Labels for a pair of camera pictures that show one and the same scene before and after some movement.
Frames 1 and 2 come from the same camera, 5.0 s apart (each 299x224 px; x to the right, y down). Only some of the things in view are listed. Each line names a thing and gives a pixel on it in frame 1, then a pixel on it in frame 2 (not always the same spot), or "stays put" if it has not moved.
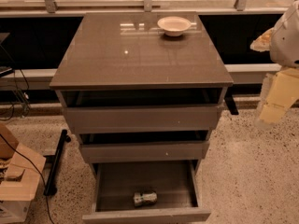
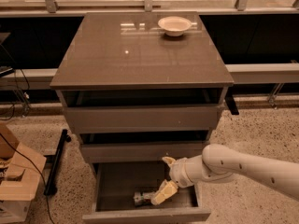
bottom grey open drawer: [178, 189] stays put
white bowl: [174, 25] stays put
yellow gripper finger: [263, 43] to [185, 172]
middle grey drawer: [144, 151] stays put
